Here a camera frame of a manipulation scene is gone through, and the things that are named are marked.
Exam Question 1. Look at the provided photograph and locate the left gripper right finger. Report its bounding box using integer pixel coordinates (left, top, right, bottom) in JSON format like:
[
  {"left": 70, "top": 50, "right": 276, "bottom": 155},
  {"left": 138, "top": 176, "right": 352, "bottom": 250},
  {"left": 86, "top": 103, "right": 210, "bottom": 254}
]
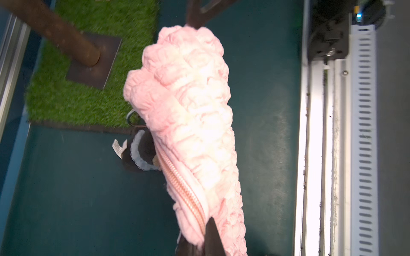
[{"left": 204, "top": 218, "right": 226, "bottom": 256}]

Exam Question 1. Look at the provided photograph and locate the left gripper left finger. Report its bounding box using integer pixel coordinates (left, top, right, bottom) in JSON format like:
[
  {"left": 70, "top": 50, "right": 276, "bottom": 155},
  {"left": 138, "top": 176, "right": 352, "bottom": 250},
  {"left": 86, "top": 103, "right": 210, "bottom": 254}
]
[{"left": 175, "top": 235, "right": 204, "bottom": 256}]

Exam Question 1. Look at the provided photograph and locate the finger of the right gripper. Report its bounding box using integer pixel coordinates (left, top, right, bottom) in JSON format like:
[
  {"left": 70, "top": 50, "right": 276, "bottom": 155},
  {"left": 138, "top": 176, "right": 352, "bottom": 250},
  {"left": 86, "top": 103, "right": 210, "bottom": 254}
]
[
  {"left": 185, "top": 0, "right": 208, "bottom": 28},
  {"left": 200, "top": 0, "right": 238, "bottom": 22}
]

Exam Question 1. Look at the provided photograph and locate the pink puffy bag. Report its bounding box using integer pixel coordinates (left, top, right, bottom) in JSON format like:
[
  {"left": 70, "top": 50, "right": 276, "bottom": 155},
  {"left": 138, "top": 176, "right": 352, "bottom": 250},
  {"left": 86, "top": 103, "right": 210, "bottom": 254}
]
[{"left": 123, "top": 26, "right": 247, "bottom": 256}]

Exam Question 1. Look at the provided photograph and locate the black penguin plush charm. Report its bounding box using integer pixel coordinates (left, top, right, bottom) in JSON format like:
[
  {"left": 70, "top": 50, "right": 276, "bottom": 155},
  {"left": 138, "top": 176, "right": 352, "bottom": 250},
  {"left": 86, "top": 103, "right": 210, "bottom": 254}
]
[{"left": 112, "top": 128, "right": 161, "bottom": 172}]

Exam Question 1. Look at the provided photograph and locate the pink cherry blossom tree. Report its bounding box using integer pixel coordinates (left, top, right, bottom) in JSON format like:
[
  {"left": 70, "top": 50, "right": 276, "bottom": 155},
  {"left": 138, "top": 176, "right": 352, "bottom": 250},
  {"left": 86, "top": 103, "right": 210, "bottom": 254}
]
[{"left": 1, "top": 0, "right": 95, "bottom": 65}]

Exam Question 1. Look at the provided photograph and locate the green artificial grass mat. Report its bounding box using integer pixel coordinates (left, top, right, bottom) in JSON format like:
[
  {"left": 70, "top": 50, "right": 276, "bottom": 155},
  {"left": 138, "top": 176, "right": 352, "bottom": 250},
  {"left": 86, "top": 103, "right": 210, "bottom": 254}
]
[{"left": 26, "top": 1, "right": 159, "bottom": 128}]

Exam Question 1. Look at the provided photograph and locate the brown tree base plate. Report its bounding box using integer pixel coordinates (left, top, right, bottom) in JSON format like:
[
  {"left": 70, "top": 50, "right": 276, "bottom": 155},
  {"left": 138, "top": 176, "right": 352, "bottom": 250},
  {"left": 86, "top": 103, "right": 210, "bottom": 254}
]
[{"left": 66, "top": 32, "right": 122, "bottom": 90}]

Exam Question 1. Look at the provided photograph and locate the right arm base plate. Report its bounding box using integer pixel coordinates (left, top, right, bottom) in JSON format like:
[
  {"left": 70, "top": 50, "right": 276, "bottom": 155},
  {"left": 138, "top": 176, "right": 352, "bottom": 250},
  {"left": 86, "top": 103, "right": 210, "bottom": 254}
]
[{"left": 307, "top": 1, "right": 358, "bottom": 62}]

